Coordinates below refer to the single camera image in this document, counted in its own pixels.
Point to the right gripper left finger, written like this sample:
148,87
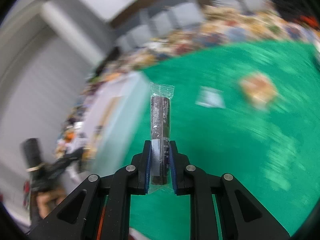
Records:
99,208

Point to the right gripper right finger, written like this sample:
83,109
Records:
220,206

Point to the person's left hand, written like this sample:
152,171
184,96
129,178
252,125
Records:
47,201

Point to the white cardboard box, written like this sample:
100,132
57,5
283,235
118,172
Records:
112,120

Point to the grey curtain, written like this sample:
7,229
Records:
47,53

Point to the green patterned tablecloth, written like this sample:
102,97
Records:
273,153

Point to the white silver snack pouch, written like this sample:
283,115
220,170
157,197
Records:
210,98

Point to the packaged bread loaf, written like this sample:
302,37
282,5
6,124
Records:
258,89

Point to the floral bedsheet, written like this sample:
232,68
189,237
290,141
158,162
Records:
221,25

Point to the red garment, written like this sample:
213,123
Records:
309,21

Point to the black jacket pile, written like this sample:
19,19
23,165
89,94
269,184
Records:
290,10

